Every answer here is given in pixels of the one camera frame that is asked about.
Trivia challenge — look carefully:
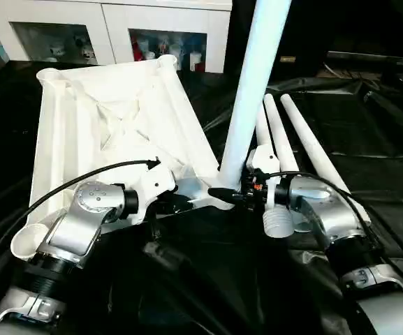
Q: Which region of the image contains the white plastic table leg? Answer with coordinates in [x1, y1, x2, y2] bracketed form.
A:
[279, 93, 372, 225]
[217, 0, 293, 191]
[255, 104, 293, 239]
[263, 93, 314, 233]

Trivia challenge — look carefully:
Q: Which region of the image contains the white plastic table top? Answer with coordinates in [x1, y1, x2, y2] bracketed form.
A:
[10, 54, 240, 260]

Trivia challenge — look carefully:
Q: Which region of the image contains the black shiny mat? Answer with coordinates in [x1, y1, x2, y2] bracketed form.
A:
[0, 57, 403, 335]

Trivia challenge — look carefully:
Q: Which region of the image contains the long dark metal bar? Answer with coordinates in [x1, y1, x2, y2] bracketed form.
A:
[326, 51, 403, 69]

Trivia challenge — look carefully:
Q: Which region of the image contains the white glass-door cabinet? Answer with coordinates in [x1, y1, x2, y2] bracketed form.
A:
[0, 0, 233, 73]

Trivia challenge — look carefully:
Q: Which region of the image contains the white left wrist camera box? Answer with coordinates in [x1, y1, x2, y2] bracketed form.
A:
[126, 162, 178, 227]

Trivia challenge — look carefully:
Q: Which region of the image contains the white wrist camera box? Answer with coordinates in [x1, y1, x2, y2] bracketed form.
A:
[248, 146, 283, 211]
[126, 162, 178, 227]

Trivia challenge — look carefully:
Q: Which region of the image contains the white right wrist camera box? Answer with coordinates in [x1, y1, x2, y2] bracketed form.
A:
[248, 146, 283, 211]

